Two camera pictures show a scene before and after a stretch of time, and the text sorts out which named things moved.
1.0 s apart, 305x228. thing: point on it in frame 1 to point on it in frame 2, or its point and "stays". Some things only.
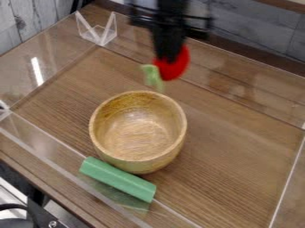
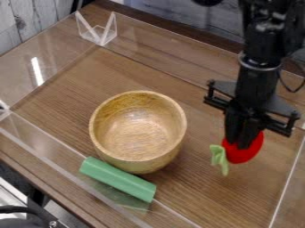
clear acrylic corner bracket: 98,35 stays
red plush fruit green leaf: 166,70 to 228,152
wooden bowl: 137,130 stays
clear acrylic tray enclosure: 203,155 stays
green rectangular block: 118,178 stays
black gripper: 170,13 to 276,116
